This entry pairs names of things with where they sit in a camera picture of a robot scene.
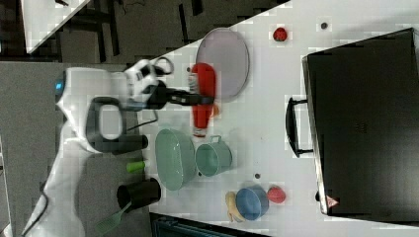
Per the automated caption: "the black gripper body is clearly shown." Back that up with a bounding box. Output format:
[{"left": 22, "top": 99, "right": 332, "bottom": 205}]
[{"left": 144, "top": 81, "right": 191, "bottom": 110}]

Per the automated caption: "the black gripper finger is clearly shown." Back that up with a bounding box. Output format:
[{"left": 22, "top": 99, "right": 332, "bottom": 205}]
[{"left": 191, "top": 94, "right": 214, "bottom": 106}]

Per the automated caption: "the red plush ketchup bottle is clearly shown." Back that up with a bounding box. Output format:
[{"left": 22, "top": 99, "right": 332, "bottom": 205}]
[{"left": 188, "top": 62, "right": 216, "bottom": 137}]

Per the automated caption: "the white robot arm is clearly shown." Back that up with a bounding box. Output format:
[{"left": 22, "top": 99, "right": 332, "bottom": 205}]
[{"left": 22, "top": 59, "right": 217, "bottom": 237}]

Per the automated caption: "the orange slice toy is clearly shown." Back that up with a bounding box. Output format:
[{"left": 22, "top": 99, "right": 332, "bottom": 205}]
[{"left": 212, "top": 105, "right": 220, "bottom": 117}]

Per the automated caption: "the grey round plate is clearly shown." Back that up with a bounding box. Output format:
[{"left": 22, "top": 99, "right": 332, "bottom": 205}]
[{"left": 196, "top": 28, "right": 250, "bottom": 102}]

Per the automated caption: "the black cup lower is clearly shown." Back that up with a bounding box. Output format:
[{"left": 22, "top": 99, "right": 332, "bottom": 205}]
[{"left": 117, "top": 178, "right": 161, "bottom": 209}]

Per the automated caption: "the red strawberry toy far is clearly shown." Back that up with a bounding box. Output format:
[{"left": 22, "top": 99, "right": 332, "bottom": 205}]
[{"left": 273, "top": 28, "right": 288, "bottom": 41}]

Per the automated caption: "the blue cup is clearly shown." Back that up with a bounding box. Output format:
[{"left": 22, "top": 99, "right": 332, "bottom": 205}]
[{"left": 235, "top": 186, "right": 269, "bottom": 220}]

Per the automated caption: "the yellow banana toy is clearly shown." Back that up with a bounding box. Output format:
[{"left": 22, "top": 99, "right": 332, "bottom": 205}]
[{"left": 225, "top": 192, "right": 245, "bottom": 222}]

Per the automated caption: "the red strawberry toy near cup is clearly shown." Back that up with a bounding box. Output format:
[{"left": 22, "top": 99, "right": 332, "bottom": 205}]
[{"left": 267, "top": 187, "right": 287, "bottom": 203}]

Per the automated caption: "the green spatula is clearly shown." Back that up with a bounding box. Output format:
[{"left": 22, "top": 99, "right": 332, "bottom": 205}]
[{"left": 95, "top": 202, "right": 131, "bottom": 236}]

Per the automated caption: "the silver toaster oven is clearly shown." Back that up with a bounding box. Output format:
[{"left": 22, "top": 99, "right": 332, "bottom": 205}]
[{"left": 301, "top": 28, "right": 419, "bottom": 226}]

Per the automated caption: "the green pot with handle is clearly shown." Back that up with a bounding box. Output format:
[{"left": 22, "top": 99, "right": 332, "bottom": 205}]
[{"left": 195, "top": 135, "right": 232, "bottom": 177}]

